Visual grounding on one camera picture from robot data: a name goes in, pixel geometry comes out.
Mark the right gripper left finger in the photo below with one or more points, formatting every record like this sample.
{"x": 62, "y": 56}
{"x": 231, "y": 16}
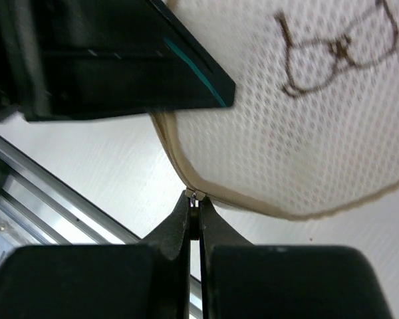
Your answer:
{"x": 149, "y": 279}

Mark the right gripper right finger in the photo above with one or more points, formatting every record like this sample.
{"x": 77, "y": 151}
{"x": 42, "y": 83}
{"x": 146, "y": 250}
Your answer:
{"x": 243, "y": 280}

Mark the aluminium rail front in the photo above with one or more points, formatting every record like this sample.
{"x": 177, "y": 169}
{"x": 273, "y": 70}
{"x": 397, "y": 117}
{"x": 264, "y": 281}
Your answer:
{"x": 45, "y": 211}

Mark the beige zipper pull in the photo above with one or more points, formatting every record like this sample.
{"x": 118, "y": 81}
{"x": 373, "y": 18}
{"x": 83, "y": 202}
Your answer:
{"x": 195, "y": 198}

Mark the round mesh laundry bag glasses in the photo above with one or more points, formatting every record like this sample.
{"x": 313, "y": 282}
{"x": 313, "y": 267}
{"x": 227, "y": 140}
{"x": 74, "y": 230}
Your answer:
{"x": 314, "y": 128}

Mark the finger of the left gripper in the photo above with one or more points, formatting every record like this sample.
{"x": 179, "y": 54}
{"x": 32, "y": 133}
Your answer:
{"x": 89, "y": 60}

